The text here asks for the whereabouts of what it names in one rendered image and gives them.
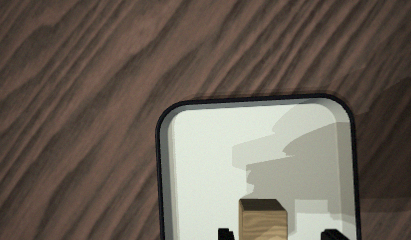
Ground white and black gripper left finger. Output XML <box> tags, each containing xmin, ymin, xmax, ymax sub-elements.
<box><xmin>218</xmin><ymin>228</ymin><xmax>235</xmax><ymax>240</ymax></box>

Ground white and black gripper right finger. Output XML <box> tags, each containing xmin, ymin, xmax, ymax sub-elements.
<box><xmin>320</xmin><ymin>229</ymin><xmax>350</xmax><ymax>240</ymax></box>

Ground wooden block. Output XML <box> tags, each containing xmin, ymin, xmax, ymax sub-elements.
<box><xmin>238</xmin><ymin>199</ymin><xmax>288</xmax><ymax>240</ymax></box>

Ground white tray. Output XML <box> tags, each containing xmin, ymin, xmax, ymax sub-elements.
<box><xmin>155</xmin><ymin>93</ymin><xmax>362</xmax><ymax>240</ymax></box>

